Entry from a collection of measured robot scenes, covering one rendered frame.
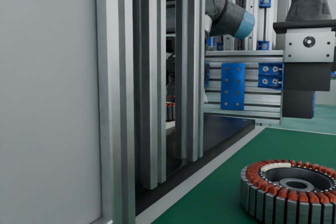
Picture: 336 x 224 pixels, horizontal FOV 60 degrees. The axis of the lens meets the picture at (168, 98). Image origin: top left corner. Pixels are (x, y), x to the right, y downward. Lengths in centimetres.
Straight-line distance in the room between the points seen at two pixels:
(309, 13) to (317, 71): 21
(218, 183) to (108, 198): 18
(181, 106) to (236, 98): 75
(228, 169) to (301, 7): 80
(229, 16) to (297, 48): 29
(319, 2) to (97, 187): 102
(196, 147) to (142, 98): 13
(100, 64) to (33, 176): 9
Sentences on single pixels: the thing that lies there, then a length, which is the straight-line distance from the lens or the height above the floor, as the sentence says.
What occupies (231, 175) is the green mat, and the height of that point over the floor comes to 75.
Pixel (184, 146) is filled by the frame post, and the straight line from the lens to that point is 41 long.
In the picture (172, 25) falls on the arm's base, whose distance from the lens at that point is 120.
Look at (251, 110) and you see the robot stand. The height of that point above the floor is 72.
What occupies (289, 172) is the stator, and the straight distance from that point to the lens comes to 37.
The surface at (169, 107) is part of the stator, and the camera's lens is 58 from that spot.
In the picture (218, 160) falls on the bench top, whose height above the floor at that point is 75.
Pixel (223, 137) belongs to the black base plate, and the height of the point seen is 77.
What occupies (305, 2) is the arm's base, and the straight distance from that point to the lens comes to 114.
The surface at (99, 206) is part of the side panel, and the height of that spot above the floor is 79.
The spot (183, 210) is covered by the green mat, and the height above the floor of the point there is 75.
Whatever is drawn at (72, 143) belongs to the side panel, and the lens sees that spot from 22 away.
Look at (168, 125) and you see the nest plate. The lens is 58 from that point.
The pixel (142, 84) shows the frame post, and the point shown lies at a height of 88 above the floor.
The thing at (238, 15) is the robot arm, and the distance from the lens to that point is 79.
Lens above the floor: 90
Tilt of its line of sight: 7 degrees down
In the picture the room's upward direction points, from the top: straight up
